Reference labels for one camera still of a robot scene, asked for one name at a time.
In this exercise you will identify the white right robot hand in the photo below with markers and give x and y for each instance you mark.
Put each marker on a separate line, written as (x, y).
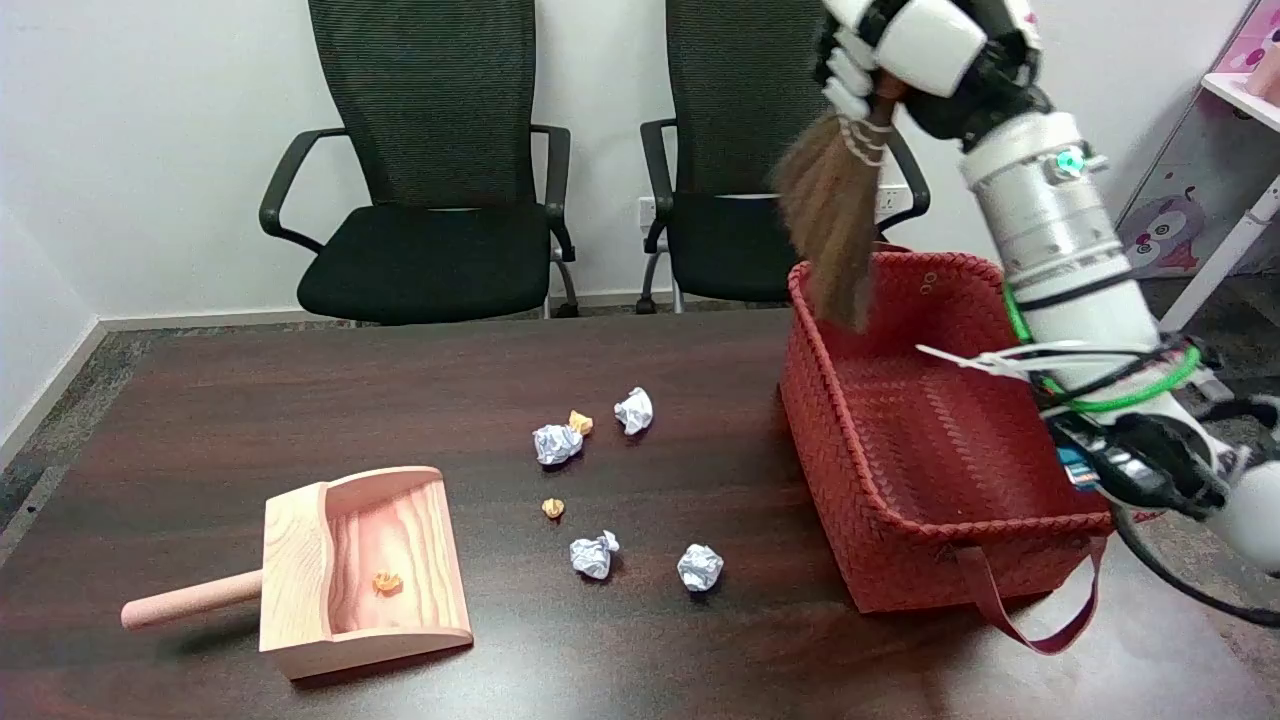
(930, 40)

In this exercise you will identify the small brown bristle broom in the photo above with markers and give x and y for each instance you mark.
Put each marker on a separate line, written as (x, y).
(830, 220)

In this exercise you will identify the white paper ball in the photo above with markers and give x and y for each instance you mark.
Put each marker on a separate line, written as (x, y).
(700, 567)
(594, 555)
(634, 410)
(557, 444)

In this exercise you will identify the orange paper ball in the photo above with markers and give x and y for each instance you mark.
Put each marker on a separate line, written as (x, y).
(553, 508)
(580, 422)
(387, 582)

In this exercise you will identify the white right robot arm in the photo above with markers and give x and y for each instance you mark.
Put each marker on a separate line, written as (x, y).
(1050, 230)

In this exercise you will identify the wooden dustpan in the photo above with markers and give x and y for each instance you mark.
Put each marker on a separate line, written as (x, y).
(300, 580)

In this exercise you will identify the black mesh office chair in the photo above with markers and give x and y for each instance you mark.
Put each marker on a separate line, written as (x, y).
(730, 250)
(430, 260)

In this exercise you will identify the pink owl print panel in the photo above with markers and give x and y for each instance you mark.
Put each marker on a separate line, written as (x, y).
(1170, 225)

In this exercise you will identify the white zip tie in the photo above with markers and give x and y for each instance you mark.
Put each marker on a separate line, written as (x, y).
(960, 358)

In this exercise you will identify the pink cup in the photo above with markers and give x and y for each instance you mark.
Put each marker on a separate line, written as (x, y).
(1264, 72)

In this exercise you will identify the red woven basket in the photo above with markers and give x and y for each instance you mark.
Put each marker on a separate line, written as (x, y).
(930, 430)

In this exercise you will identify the white wall socket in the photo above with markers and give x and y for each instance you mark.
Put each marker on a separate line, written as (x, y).
(647, 210)
(892, 200)

